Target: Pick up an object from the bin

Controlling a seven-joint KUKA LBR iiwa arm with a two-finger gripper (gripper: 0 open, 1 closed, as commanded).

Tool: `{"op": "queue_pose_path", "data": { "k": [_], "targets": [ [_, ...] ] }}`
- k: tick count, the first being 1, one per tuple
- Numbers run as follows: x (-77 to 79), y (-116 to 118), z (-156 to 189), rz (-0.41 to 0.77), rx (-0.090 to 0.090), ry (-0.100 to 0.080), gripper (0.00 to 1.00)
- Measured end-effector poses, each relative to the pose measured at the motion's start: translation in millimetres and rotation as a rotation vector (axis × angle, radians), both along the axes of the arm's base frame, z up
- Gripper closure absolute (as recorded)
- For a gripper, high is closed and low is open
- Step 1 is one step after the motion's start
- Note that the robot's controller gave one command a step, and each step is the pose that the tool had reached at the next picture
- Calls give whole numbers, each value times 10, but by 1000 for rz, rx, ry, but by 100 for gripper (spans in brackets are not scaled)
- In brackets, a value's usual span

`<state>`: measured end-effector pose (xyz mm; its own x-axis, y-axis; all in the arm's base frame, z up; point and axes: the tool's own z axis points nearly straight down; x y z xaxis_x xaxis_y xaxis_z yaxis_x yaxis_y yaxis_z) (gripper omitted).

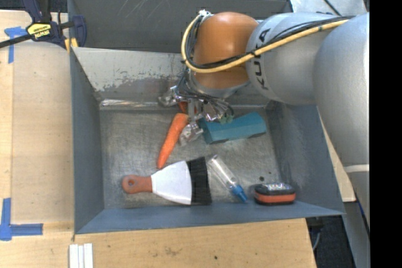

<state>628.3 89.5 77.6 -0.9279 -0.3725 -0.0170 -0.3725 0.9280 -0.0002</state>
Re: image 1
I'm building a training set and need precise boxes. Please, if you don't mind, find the black and orange box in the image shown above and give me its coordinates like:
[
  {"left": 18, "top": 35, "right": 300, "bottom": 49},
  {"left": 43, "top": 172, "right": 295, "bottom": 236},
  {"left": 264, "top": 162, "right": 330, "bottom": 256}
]
[{"left": 253, "top": 181, "right": 297, "bottom": 206}]

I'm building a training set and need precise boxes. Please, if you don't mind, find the shiny metal gripper finger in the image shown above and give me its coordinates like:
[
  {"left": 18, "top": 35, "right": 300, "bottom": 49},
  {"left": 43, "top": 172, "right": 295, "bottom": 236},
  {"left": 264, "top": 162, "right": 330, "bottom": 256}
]
[
  {"left": 178, "top": 122, "right": 205, "bottom": 147},
  {"left": 157, "top": 92, "right": 178, "bottom": 109}
]

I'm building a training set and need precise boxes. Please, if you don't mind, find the teal rectangular block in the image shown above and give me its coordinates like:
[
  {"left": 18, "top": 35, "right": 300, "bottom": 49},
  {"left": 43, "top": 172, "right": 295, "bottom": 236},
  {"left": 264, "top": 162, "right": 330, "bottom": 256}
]
[{"left": 197, "top": 111, "right": 268, "bottom": 145}]

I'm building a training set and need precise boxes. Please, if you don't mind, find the orange-handled white brush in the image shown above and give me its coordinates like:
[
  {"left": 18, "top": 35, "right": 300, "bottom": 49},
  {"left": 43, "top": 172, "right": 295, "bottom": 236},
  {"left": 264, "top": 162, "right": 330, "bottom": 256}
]
[{"left": 121, "top": 156, "right": 213, "bottom": 206}]

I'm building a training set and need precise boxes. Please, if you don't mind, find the pale wood board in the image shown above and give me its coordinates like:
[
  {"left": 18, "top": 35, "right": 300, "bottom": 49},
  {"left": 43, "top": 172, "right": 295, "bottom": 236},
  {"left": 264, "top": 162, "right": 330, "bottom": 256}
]
[{"left": 11, "top": 40, "right": 76, "bottom": 227}]

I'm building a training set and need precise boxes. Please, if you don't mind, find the clear tube with blue cap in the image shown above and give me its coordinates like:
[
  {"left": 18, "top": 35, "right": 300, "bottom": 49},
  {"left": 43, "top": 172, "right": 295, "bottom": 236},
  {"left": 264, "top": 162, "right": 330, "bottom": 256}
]
[{"left": 207, "top": 154, "right": 249, "bottom": 203}]

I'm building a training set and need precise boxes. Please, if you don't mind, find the orange toy carrot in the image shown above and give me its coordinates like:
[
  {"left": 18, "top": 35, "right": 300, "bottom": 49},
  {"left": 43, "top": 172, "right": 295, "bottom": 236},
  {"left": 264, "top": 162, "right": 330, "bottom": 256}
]
[{"left": 156, "top": 112, "right": 190, "bottom": 170}]

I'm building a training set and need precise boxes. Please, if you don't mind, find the grey metal bin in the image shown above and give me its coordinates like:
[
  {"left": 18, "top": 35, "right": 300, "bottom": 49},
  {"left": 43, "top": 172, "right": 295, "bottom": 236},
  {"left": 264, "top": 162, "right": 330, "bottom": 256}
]
[{"left": 66, "top": 0, "right": 347, "bottom": 235}]

